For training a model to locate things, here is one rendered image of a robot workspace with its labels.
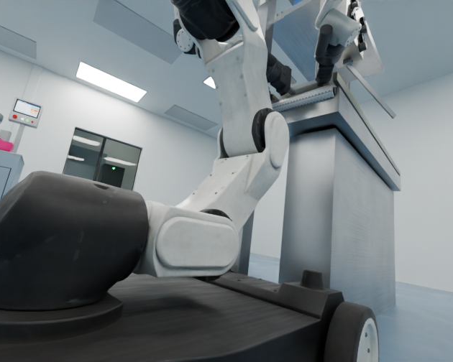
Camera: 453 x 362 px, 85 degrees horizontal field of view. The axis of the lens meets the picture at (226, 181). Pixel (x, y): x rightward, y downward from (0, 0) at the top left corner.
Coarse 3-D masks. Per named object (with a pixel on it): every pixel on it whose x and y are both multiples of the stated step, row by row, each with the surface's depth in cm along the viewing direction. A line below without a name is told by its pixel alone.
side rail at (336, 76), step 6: (336, 78) 88; (336, 84) 90; (342, 84) 92; (342, 90) 93; (348, 90) 97; (348, 96) 96; (354, 102) 103; (354, 108) 104; (360, 114) 108; (366, 120) 115; (366, 126) 117; (372, 132) 124; (378, 138) 133; (378, 144) 134; (384, 150) 142; (390, 162) 157; (396, 168) 170
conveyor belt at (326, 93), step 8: (320, 88) 92; (328, 88) 89; (296, 96) 98; (304, 96) 95; (312, 96) 93; (320, 96) 91; (328, 96) 90; (272, 104) 105; (280, 104) 102; (288, 104) 100; (296, 104) 98; (304, 104) 96
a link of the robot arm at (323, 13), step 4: (328, 0) 70; (332, 0) 69; (336, 0) 70; (340, 0) 72; (360, 0) 66; (364, 0) 67; (324, 4) 71; (328, 4) 70; (332, 4) 71; (336, 4) 72; (324, 8) 71; (328, 8) 71; (332, 8) 72; (336, 8) 74; (320, 12) 73; (324, 12) 72; (320, 16) 73; (324, 16) 72; (316, 20) 74; (320, 20) 74; (316, 24) 75; (320, 24) 74; (316, 28) 77
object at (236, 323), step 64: (64, 192) 32; (128, 192) 40; (0, 256) 28; (64, 256) 30; (128, 256) 36; (0, 320) 25; (64, 320) 27; (128, 320) 34; (192, 320) 37; (256, 320) 41; (320, 320) 47
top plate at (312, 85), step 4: (332, 76) 94; (312, 80) 100; (304, 84) 102; (308, 84) 100; (312, 84) 99; (316, 84) 99; (324, 84) 98; (328, 84) 98; (296, 88) 104; (300, 88) 103; (304, 88) 103; (308, 88) 102; (312, 88) 102; (296, 92) 106; (300, 92) 106; (304, 92) 105; (288, 96) 110
